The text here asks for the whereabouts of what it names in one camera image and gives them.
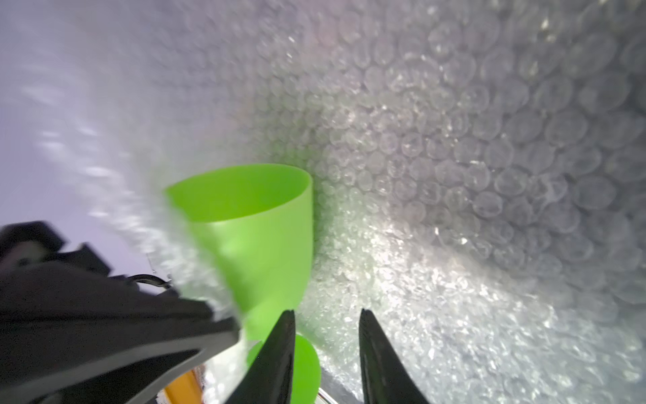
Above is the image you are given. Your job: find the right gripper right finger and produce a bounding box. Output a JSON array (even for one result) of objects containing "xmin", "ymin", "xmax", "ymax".
[{"xmin": 358, "ymin": 309, "xmax": 429, "ymax": 404}]

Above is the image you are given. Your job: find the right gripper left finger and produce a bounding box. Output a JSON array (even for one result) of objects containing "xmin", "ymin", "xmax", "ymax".
[{"xmin": 225, "ymin": 310, "xmax": 296, "ymax": 404}]

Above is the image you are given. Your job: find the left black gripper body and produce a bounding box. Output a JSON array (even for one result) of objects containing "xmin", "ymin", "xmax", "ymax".
[{"xmin": 1, "ymin": 222, "xmax": 240, "ymax": 403}]

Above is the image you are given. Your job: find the green plastic wine glass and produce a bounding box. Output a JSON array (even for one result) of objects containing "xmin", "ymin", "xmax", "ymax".
[{"xmin": 164, "ymin": 162, "xmax": 323, "ymax": 404}]

